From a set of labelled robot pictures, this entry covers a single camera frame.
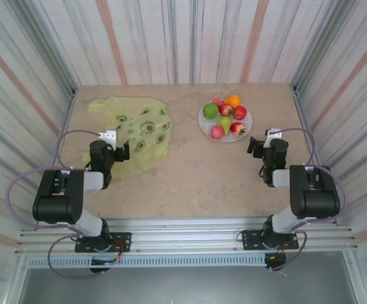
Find slotted grey cable duct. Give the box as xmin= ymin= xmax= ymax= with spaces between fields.
xmin=27 ymin=255 xmax=266 ymax=269

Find yellow avocado print plastic bag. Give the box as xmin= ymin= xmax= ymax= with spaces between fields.
xmin=81 ymin=96 xmax=174 ymax=178

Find white checked round plate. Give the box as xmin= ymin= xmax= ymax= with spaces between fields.
xmin=197 ymin=101 xmax=254 ymax=143

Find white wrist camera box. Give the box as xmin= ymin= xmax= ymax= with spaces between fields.
xmin=97 ymin=130 xmax=118 ymax=149
xmin=264 ymin=128 xmax=284 ymax=149

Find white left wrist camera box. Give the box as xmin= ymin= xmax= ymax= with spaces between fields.
xmin=97 ymin=130 xmax=118 ymax=149

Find green apple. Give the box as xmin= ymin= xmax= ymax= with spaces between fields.
xmin=202 ymin=103 xmax=220 ymax=120

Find green pear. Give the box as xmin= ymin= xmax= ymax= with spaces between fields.
xmin=217 ymin=115 xmax=233 ymax=136

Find aluminium rail frame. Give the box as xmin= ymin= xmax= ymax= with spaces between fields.
xmin=14 ymin=217 xmax=360 ymax=256

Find red strawberry with green leaves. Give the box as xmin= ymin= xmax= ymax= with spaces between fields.
xmin=230 ymin=122 xmax=247 ymax=136

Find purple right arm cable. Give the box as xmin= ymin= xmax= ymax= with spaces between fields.
xmin=267 ymin=127 xmax=348 ymax=273

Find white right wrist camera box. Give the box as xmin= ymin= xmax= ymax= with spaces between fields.
xmin=264 ymin=128 xmax=284 ymax=149

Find orange fruit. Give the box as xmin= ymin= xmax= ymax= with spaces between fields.
xmin=223 ymin=94 xmax=242 ymax=108

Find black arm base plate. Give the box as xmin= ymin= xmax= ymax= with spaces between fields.
xmin=75 ymin=232 xmax=132 ymax=253
xmin=240 ymin=229 xmax=299 ymax=251

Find red apple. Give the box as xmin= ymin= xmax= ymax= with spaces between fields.
xmin=218 ymin=103 xmax=234 ymax=117
xmin=232 ymin=105 xmax=248 ymax=121

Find grey metal panel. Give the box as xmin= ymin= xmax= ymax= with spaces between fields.
xmin=18 ymin=267 xmax=352 ymax=304

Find large pink peach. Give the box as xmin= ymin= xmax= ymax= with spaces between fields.
xmin=209 ymin=125 xmax=225 ymax=140

